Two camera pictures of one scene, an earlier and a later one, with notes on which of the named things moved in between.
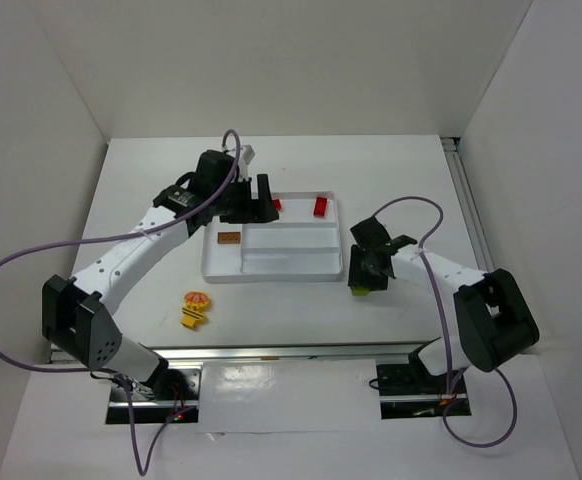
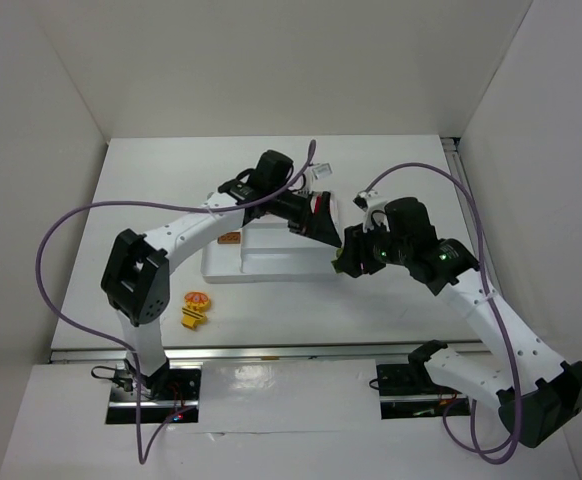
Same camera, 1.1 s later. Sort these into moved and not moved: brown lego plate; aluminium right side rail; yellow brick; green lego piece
Moved: green lego piece
Not moved: aluminium right side rail; yellow brick; brown lego plate
